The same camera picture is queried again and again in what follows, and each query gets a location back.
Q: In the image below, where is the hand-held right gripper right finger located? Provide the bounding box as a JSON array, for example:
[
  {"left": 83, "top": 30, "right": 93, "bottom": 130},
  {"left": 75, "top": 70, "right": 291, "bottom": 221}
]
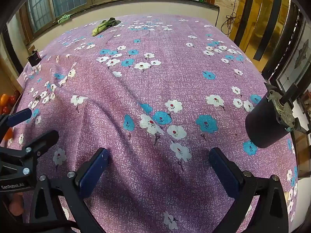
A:
[{"left": 209, "top": 147, "right": 289, "bottom": 233}]

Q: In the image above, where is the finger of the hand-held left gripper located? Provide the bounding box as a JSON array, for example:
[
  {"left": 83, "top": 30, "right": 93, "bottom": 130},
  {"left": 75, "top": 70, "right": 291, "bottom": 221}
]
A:
[
  {"left": 15, "top": 130, "right": 60, "bottom": 159},
  {"left": 0, "top": 108, "right": 32, "bottom": 129}
]

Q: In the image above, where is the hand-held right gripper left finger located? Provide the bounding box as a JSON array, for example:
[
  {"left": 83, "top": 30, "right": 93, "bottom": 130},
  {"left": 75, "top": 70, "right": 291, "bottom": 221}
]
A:
[{"left": 29, "top": 148, "right": 110, "bottom": 233}]

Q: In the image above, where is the person's left hand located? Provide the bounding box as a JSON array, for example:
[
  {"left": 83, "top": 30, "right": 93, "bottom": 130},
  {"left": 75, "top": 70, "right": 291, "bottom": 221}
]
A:
[{"left": 8, "top": 193, "right": 26, "bottom": 214}]

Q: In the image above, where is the small black block device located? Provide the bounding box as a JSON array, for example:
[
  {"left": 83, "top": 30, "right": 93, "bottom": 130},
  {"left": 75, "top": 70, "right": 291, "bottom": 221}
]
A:
[{"left": 27, "top": 50, "right": 41, "bottom": 66}]

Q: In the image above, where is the green rag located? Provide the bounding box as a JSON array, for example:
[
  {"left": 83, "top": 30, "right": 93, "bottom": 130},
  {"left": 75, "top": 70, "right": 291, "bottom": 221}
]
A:
[{"left": 57, "top": 14, "right": 73, "bottom": 24}]

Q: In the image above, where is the purple floral tablecloth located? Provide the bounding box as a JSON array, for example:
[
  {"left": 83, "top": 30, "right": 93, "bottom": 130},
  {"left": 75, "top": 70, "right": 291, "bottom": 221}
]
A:
[{"left": 0, "top": 14, "right": 300, "bottom": 233}]

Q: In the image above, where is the green bok choy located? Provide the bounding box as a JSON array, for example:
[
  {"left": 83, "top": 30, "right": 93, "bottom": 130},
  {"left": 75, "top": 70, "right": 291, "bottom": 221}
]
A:
[{"left": 92, "top": 17, "right": 122, "bottom": 37}]

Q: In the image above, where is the patterned glass door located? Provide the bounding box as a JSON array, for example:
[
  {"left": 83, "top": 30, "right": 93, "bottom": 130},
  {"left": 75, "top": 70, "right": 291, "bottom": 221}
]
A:
[{"left": 274, "top": 17, "right": 311, "bottom": 97}]

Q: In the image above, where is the golden door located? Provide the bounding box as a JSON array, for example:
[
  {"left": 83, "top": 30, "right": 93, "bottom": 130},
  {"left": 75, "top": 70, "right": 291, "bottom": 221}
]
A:
[{"left": 230, "top": 0, "right": 292, "bottom": 61}]

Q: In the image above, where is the black cylinder with metal bracket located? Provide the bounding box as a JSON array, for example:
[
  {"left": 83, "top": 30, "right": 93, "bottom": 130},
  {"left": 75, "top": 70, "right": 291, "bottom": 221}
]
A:
[{"left": 245, "top": 83, "right": 311, "bottom": 149}]

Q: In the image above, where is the hanging black cable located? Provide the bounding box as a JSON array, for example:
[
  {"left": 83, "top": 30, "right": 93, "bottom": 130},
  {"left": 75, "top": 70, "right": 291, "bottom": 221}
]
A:
[{"left": 220, "top": 0, "right": 240, "bottom": 38}]

